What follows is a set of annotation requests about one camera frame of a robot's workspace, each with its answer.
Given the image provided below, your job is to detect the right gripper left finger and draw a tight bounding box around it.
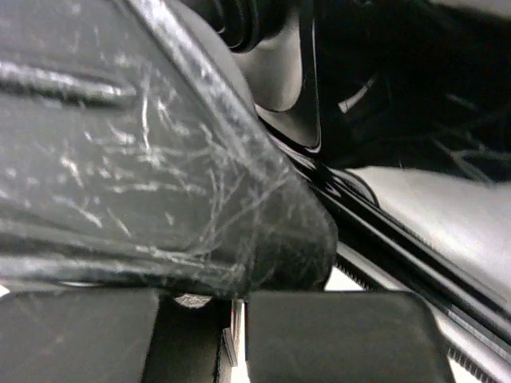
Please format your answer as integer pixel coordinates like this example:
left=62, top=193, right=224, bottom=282
left=1, top=289, right=238, bottom=382

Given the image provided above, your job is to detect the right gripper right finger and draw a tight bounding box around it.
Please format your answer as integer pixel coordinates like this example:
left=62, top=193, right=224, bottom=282
left=248, top=291, right=454, bottom=383

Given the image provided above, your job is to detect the black white space suitcase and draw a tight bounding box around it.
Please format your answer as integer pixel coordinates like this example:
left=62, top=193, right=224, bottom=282
left=1, top=1, right=510, bottom=382

